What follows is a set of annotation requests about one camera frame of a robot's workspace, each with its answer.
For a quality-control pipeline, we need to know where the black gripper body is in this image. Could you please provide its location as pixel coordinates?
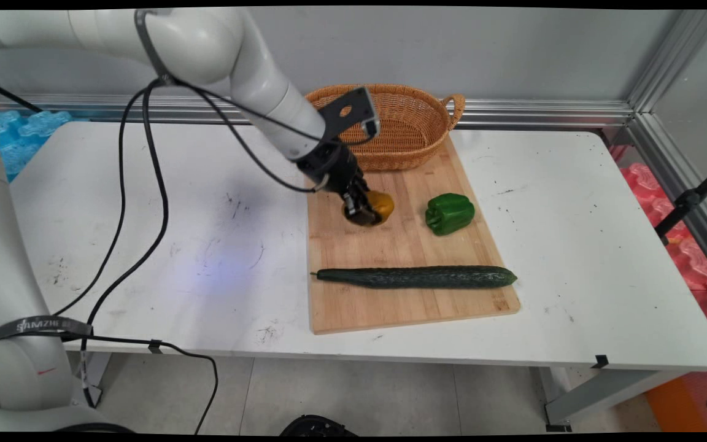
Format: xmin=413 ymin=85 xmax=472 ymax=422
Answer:
xmin=295 ymin=139 xmax=368 ymax=196

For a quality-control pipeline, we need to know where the wooden cutting board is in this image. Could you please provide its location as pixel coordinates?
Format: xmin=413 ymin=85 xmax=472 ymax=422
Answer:
xmin=304 ymin=136 xmax=522 ymax=336

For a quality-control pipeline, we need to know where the woven wicker basket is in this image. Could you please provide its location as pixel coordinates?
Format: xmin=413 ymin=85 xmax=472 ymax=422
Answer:
xmin=304 ymin=83 xmax=466 ymax=173

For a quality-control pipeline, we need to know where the long dark green cucumber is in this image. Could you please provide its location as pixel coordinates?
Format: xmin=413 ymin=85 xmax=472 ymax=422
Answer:
xmin=311 ymin=265 xmax=519 ymax=290

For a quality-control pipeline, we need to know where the green bell pepper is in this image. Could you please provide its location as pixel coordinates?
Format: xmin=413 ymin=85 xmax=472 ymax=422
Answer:
xmin=425 ymin=193 xmax=476 ymax=236

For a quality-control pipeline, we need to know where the black round floor object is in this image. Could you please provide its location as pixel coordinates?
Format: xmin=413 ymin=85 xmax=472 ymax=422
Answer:
xmin=279 ymin=414 xmax=360 ymax=437

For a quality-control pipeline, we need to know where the grey metal table leg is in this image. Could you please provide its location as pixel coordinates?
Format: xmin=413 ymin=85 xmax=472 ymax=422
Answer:
xmin=536 ymin=366 xmax=690 ymax=433

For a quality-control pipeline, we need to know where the blue foam mat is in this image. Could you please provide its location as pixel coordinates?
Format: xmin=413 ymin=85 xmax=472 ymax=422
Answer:
xmin=0 ymin=109 xmax=74 ymax=183

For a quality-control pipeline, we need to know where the black tripod pole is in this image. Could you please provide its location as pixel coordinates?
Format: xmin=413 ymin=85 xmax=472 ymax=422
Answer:
xmin=654 ymin=158 xmax=707 ymax=246

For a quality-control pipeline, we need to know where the red foam mat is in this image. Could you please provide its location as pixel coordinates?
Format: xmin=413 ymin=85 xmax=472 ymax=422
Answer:
xmin=610 ymin=144 xmax=707 ymax=344

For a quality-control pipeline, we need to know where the orange floor panel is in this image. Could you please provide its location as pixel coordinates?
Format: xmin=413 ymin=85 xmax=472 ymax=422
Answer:
xmin=644 ymin=374 xmax=707 ymax=434

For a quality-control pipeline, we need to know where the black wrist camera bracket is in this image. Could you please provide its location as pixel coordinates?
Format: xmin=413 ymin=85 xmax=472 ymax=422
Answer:
xmin=316 ymin=86 xmax=382 ymax=149

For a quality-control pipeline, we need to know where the horizontal aluminium frame rail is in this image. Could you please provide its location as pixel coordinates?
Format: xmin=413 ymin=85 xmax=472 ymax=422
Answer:
xmin=0 ymin=92 xmax=635 ymax=129

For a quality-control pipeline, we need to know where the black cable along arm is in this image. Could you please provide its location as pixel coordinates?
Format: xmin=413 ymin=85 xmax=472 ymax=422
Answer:
xmin=0 ymin=75 xmax=379 ymax=409

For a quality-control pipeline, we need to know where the black cable to floor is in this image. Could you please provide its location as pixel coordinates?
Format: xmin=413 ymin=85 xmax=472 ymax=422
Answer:
xmin=77 ymin=333 xmax=220 ymax=435

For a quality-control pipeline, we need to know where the aluminium side frame rail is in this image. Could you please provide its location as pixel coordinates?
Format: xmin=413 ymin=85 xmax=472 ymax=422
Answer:
xmin=627 ymin=112 xmax=707 ymax=284

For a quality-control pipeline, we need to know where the grey printed velcro strap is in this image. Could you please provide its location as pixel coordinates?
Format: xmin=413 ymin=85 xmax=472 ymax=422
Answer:
xmin=0 ymin=315 xmax=94 ymax=344

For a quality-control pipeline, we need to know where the aluminium corner frame post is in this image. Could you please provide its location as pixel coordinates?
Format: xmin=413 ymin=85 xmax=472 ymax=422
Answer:
xmin=627 ymin=9 xmax=707 ymax=115

